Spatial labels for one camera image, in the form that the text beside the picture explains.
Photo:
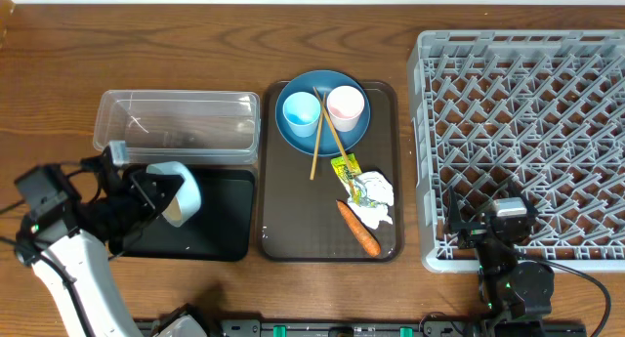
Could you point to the pink cup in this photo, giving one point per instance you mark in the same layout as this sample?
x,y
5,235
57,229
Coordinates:
x,y
345,105

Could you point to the left wooden chopstick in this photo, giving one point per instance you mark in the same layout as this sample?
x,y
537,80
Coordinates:
x,y
322,101

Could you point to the light blue cup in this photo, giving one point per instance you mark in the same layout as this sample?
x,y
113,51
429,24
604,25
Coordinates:
x,y
301,111

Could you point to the grey dishwasher rack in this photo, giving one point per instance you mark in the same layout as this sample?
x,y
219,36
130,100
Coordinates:
x,y
543,109

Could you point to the black plastic tray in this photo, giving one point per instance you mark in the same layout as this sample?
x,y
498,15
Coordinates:
x,y
219,231

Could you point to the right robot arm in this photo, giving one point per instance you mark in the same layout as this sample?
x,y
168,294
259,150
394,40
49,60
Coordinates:
x,y
517,293

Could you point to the light blue bowl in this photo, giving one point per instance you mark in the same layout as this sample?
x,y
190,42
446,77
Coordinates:
x,y
187,201

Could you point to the clear plastic bin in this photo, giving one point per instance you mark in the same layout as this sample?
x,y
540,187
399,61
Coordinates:
x,y
192,127

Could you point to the right wooden chopstick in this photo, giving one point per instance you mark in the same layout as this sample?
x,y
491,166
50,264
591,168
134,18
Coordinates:
x,y
334,133

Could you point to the yellow green snack wrapper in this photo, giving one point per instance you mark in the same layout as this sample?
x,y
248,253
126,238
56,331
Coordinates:
x,y
347,170

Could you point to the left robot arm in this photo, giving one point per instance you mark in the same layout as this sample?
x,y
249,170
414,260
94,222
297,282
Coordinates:
x,y
69,243

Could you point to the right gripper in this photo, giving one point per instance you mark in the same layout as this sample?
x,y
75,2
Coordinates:
x,y
473,232

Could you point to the wooden chopstick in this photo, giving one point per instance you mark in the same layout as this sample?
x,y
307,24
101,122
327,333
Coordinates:
x,y
322,101
334,133

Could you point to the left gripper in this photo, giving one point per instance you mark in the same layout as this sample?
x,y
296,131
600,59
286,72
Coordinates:
x,y
138,186

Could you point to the brown serving tray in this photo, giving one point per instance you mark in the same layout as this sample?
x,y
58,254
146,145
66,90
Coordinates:
x,y
298,219

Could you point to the white tissue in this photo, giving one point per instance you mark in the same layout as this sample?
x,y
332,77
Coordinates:
x,y
373,197

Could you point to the orange carrot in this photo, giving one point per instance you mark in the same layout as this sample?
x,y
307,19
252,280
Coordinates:
x,y
367,241

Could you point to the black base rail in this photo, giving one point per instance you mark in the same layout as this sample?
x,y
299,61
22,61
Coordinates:
x,y
431,328

